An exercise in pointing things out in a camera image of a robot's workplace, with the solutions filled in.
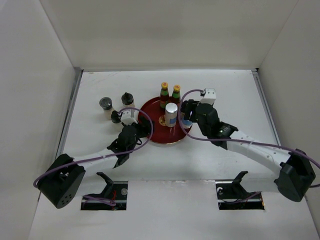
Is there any silver cap blue label jar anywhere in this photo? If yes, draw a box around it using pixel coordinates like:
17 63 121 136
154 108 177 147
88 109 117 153
165 102 178 128

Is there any small jar black cap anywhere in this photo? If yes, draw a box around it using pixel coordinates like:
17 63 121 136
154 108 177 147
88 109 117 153
111 110 122 125

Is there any red sauce bottle yellow cap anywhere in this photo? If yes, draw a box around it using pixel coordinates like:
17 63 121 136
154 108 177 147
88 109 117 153
159 82 170 109

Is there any white spice jar black cap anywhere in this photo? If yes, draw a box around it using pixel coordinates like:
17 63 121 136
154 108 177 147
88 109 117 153
121 92 135 108

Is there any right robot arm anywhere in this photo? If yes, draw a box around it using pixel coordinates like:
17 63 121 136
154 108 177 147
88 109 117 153
180 99 316 202

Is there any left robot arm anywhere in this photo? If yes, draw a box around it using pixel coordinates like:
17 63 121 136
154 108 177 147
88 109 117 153
33 116 155 209

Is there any red round tray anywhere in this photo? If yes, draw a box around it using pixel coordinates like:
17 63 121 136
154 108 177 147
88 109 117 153
141 97 186 145

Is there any clear lid white powder jar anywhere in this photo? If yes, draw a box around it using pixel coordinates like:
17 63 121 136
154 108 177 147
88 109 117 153
99 97 114 120

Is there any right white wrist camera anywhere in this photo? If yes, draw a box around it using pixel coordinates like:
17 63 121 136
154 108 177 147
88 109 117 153
199 88 217 106

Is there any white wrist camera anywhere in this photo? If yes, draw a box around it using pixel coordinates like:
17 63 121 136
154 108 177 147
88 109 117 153
199 88 217 106
120 110 138 126

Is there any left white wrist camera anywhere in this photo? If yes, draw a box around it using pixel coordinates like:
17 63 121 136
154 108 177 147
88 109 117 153
120 110 138 126

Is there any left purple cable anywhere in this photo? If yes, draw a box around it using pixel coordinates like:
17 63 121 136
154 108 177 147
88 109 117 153
32 107 154 188

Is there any purple cable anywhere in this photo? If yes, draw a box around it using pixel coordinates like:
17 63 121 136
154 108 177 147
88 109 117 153
178 89 320 188
32 107 154 188

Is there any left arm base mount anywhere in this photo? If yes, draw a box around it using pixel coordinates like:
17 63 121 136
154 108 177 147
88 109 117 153
80 172 129 211

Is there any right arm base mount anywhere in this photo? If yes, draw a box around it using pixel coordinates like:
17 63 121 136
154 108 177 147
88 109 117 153
215 171 265 211

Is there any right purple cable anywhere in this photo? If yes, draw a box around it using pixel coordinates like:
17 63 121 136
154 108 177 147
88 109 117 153
178 89 320 188

